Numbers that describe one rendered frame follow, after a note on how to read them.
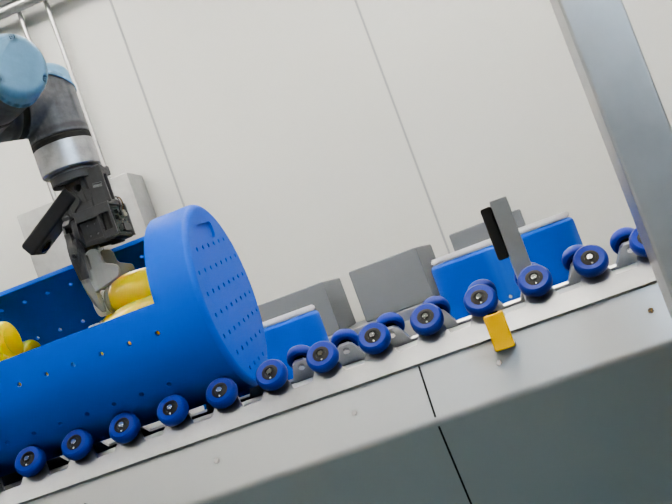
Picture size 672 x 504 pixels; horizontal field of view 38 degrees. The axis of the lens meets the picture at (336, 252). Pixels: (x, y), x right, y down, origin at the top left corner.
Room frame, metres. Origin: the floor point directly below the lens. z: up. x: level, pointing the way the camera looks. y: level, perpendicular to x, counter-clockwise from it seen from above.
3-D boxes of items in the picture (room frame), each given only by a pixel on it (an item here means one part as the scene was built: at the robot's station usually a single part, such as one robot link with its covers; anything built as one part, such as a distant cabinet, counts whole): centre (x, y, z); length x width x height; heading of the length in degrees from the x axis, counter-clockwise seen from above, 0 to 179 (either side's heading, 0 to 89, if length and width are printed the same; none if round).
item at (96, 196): (1.45, 0.33, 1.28); 0.09 x 0.08 x 0.12; 81
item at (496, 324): (1.24, -0.16, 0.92); 0.08 x 0.03 x 0.05; 171
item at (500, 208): (1.36, -0.23, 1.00); 0.10 x 0.04 x 0.15; 171
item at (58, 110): (1.45, 0.34, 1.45); 0.10 x 0.09 x 0.12; 131
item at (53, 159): (1.45, 0.33, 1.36); 0.10 x 0.09 x 0.05; 171
